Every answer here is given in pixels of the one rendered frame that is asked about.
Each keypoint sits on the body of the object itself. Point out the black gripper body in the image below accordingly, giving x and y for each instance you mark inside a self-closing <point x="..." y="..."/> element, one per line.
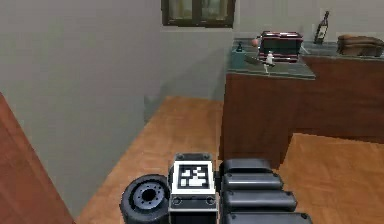
<point x="146" y="199"/>

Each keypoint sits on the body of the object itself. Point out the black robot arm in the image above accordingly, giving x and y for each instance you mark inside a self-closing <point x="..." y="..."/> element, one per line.
<point x="253" y="193"/>

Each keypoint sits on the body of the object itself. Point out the brown wooden door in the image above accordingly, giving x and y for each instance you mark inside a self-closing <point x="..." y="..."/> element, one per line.
<point x="23" y="173"/>

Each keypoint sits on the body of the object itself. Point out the brown kitchen counter cabinet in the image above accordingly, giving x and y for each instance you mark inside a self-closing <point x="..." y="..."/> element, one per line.
<point x="266" y="110"/>

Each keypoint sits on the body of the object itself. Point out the teal soap dispenser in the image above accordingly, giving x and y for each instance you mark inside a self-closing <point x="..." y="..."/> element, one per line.
<point x="238" y="56"/>

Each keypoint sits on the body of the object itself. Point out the white salt shaker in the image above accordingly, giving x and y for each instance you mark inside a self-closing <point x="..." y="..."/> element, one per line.
<point x="269" y="58"/>

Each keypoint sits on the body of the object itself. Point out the red apple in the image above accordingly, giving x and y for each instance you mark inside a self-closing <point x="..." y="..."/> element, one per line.
<point x="255" y="42"/>

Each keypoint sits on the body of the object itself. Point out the dark framed window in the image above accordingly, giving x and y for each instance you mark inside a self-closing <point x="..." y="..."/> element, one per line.
<point x="198" y="12"/>

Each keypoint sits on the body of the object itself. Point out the red toaster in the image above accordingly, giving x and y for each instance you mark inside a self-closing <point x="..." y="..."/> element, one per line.
<point x="280" y="46"/>

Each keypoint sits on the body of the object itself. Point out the dark wine bottle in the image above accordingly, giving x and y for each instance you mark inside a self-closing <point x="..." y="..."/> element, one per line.
<point x="321" y="29"/>

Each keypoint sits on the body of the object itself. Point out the brown bread loaf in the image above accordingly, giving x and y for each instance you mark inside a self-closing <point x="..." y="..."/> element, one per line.
<point x="360" y="45"/>

